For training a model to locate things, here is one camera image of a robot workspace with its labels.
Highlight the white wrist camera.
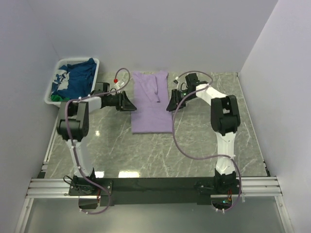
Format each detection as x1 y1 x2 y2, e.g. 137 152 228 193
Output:
114 78 126 90
173 76 183 90

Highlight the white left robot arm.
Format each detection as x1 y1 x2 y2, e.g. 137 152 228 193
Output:
56 83 137 195

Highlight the white laundry basket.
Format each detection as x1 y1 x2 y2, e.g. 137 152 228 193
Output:
44 57 101 108

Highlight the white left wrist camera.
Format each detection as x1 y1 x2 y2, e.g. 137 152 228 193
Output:
114 78 126 90

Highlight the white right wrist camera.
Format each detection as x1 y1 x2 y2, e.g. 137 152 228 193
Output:
173 76 183 90

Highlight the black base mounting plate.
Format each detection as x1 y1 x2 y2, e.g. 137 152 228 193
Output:
69 177 241 206

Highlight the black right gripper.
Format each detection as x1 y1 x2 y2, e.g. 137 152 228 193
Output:
166 89 195 112

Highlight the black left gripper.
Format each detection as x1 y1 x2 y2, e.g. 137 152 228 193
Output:
105 91 137 112

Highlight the purple t shirt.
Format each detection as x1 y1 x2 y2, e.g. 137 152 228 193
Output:
131 71 172 133

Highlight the aluminium frame rail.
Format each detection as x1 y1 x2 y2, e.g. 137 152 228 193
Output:
13 135 294 233

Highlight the blue printed t shirt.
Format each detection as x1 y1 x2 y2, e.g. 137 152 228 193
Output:
50 57 97 100

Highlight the green t shirt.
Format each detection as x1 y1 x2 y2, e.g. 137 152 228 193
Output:
50 95 70 102

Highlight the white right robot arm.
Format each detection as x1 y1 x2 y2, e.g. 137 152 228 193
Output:
166 71 241 194

